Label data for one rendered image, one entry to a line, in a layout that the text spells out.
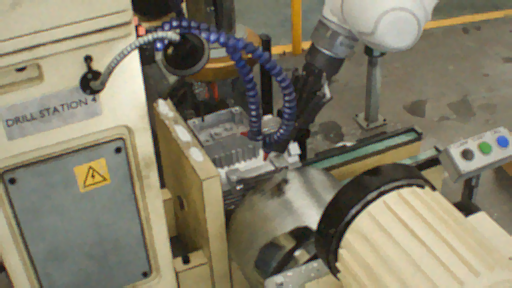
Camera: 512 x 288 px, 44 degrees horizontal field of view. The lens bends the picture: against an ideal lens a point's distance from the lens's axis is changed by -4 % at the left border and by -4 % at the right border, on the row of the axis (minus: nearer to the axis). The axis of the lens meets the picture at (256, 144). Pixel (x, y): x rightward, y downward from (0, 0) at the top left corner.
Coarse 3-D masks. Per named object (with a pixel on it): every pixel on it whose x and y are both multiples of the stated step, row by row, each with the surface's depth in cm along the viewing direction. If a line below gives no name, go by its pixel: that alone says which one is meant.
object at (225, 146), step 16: (224, 112) 138; (240, 112) 138; (192, 128) 133; (208, 128) 138; (224, 128) 135; (240, 128) 138; (208, 144) 128; (224, 144) 130; (240, 144) 132; (256, 144) 133; (224, 160) 132; (240, 160) 133
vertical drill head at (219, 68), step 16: (192, 0) 114; (208, 0) 113; (224, 0) 114; (192, 16) 116; (208, 16) 114; (224, 16) 115; (240, 32) 120; (224, 48) 116; (208, 64) 115; (224, 64) 116; (192, 80) 120; (208, 80) 117; (224, 80) 118
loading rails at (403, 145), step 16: (416, 128) 167; (352, 144) 163; (368, 144) 164; (384, 144) 164; (400, 144) 165; (416, 144) 167; (304, 160) 158; (320, 160) 160; (336, 160) 160; (352, 160) 160; (368, 160) 163; (384, 160) 165; (400, 160) 158; (416, 160) 158; (432, 160) 157; (336, 176) 161; (352, 176) 163; (432, 176) 161
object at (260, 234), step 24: (312, 168) 119; (264, 192) 114; (288, 192) 112; (312, 192) 112; (240, 216) 115; (264, 216) 111; (288, 216) 108; (312, 216) 107; (240, 240) 114; (264, 240) 109; (288, 240) 105; (312, 240) 105; (240, 264) 116; (264, 264) 107; (288, 264) 105
